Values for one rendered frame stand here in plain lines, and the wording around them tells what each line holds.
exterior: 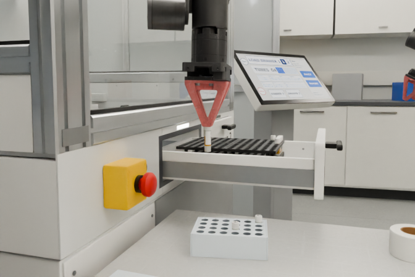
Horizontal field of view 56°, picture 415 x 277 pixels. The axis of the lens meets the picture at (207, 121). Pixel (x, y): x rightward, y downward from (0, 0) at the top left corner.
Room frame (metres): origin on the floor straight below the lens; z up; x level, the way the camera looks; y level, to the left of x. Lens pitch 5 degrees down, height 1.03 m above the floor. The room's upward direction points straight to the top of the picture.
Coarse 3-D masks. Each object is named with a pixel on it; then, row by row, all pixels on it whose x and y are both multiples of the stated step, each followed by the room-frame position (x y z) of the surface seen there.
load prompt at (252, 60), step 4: (248, 56) 1.79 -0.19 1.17; (252, 56) 1.81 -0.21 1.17; (256, 56) 1.83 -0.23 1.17; (248, 60) 1.77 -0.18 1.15; (252, 60) 1.78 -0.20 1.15; (256, 60) 1.80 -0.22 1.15; (260, 60) 1.82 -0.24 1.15; (264, 60) 1.84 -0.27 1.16; (268, 60) 1.85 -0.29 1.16; (272, 60) 1.87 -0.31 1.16; (276, 60) 1.89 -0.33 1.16; (280, 60) 1.91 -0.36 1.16; (284, 60) 1.93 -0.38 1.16; (288, 60) 1.95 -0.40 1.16; (260, 64) 1.80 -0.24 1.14; (264, 64) 1.82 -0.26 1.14; (268, 64) 1.83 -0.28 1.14; (272, 64) 1.85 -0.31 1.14; (276, 64) 1.87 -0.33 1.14; (280, 64) 1.89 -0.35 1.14; (284, 64) 1.91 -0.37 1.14; (288, 64) 1.93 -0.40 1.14; (292, 64) 1.94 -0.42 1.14
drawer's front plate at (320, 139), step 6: (318, 132) 0.90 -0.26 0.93; (324, 132) 0.90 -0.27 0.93; (318, 138) 0.79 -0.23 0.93; (324, 138) 0.79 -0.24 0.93; (318, 144) 0.73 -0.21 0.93; (324, 144) 0.72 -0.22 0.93; (318, 150) 0.72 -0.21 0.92; (324, 150) 0.72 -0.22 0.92; (318, 156) 0.72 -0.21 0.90; (324, 156) 0.72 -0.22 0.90; (318, 162) 0.72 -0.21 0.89; (324, 162) 0.80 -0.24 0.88; (318, 168) 0.72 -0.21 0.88; (318, 174) 0.72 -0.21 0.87; (318, 180) 0.72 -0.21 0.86; (318, 186) 0.72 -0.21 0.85; (318, 192) 0.72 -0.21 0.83; (318, 198) 0.72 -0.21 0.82
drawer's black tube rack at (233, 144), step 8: (184, 144) 0.90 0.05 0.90; (192, 144) 0.90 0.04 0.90; (200, 144) 0.90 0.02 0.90; (216, 144) 0.90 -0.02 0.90; (224, 144) 0.91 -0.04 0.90; (232, 144) 0.90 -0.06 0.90; (240, 144) 0.90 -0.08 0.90; (248, 144) 0.90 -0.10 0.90; (256, 144) 0.90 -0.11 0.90; (264, 144) 0.90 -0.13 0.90; (272, 144) 0.89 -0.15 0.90; (208, 152) 0.96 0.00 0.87; (216, 152) 0.96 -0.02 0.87; (224, 152) 0.85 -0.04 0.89; (232, 152) 0.92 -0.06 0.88; (240, 152) 0.96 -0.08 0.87; (248, 152) 0.82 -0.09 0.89; (256, 152) 0.82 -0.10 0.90; (264, 152) 0.81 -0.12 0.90
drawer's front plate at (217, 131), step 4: (216, 120) 1.22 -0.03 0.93; (220, 120) 1.23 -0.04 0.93; (224, 120) 1.28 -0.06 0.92; (228, 120) 1.33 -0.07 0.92; (232, 120) 1.39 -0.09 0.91; (216, 124) 1.18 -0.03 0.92; (220, 124) 1.23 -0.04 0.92; (224, 124) 1.28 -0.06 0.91; (228, 124) 1.33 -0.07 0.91; (212, 128) 1.14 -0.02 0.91; (216, 128) 1.18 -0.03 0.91; (220, 128) 1.23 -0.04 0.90; (212, 132) 1.14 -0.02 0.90; (216, 132) 1.18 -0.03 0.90; (220, 132) 1.23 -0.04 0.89; (224, 132) 1.28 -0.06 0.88; (228, 132) 1.33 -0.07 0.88; (232, 132) 1.39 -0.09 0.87; (212, 136) 1.14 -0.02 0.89; (216, 136) 1.18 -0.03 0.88; (220, 136) 1.23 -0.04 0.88; (224, 136) 1.28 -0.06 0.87; (228, 136) 1.33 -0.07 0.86; (232, 136) 1.39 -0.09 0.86
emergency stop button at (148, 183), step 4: (148, 172) 0.62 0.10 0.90; (144, 176) 0.61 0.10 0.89; (148, 176) 0.61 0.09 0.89; (152, 176) 0.62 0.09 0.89; (140, 180) 0.62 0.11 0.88; (144, 180) 0.61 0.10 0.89; (148, 180) 0.61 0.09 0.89; (152, 180) 0.61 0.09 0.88; (156, 180) 0.63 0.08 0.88; (140, 184) 0.62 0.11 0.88; (144, 184) 0.60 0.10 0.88; (148, 184) 0.61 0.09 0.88; (152, 184) 0.61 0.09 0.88; (156, 184) 0.63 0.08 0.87; (140, 188) 0.62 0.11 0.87; (144, 188) 0.60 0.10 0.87; (148, 188) 0.61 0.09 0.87; (152, 188) 0.61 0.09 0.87; (144, 192) 0.61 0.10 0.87; (148, 192) 0.61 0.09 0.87; (152, 192) 0.62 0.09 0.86; (148, 196) 0.61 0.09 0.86
